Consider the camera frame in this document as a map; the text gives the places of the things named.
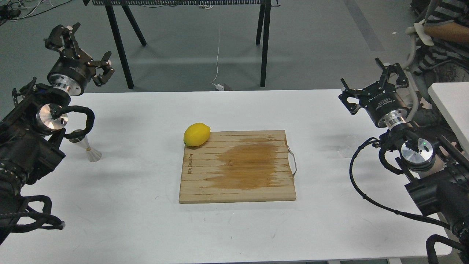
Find wooden cutting board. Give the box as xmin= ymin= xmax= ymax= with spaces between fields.
xmin=179 ymin=130 xmax=296 ymax=204

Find steel double jigger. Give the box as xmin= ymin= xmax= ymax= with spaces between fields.
xmin=68 ymin=135 xmax=102 ymax=162

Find white side table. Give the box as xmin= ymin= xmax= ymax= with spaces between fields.
xmin=428 ymin=82 xmax=469 ymax=157

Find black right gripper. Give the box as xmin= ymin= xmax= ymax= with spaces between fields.
xmin=338 ymin=58 xmax=410 ymax=128

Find cables on floor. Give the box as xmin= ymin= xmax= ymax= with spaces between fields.
xmin=0 ymin=0 xmax=74 ymax=26

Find clear glass measuring cup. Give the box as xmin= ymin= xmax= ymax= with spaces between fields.
xmin=338 ymin=136 xmax=361 ymax=158

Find white cable with plug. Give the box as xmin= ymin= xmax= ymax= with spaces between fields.
xmin=210 ymin=26 xmax=225 ymax=91

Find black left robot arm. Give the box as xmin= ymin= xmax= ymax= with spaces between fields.
xmin=0 ymin=22 xmax=114 ymax=242

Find person in striped shirt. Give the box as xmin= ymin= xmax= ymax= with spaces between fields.
xmin=415 ymin=0 xmax=469 ymax=74

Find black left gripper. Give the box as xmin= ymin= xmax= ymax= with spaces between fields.
xmin=45 ymin=22 xmax=115 ymax=96

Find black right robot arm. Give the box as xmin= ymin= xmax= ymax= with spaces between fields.
xmin=339 ymin=58 xmax=469 ymax=264

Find black metal frame table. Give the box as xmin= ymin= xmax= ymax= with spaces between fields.
xmin=82 ymin=0 xmax=281 ymax=89

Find yellow lemon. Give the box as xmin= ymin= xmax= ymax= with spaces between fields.
xmin=183 ymin=122 xmax=211 ymax=147

